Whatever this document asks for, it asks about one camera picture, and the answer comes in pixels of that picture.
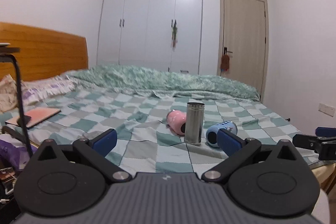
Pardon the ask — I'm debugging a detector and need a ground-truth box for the blue cartoon cup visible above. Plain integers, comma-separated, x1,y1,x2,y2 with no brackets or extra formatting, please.
205,121,239,148

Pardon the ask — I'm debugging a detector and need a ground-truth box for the stainless steel cup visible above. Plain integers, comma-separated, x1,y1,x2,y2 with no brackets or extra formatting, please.
184,102,205,145

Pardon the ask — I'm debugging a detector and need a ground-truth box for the pink cup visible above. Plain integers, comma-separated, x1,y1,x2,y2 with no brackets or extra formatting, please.
166,110,186,136

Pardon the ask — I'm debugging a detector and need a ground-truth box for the pink laptop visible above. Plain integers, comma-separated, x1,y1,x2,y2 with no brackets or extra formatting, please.
5,107,61,129

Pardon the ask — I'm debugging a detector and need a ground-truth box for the checkered green bed sheet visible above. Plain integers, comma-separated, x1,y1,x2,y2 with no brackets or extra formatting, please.
0,87,324,175

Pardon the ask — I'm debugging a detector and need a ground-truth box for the purple floral pillow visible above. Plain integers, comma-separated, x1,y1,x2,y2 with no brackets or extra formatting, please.
22,76,76,106

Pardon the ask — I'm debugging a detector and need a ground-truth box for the beige crumpled cloth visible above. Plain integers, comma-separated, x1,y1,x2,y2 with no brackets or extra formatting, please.
0,75,18,113

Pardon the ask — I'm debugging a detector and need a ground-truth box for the green floral duvet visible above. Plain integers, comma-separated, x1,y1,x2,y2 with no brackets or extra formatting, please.
63,64,260,102

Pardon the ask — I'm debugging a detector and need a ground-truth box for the brown hanging pouch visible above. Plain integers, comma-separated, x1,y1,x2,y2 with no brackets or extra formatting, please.
220,54,230,72

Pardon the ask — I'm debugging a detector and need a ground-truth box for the wooden headboard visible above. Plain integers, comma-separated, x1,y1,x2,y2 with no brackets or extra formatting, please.
1,22,88,81

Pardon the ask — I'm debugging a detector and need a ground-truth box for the beige wooden door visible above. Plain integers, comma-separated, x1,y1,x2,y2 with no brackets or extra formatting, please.
217,0,269,98

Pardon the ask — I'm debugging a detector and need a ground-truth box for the green hanging ornament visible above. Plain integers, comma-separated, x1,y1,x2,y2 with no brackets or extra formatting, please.
171,20,178,50

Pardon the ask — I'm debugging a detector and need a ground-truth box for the white wardrobe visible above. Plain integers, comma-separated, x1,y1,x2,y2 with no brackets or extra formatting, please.
97,0,203,75

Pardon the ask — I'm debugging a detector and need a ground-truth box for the white wall socket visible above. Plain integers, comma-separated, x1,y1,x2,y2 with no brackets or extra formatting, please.
318,103,335,117

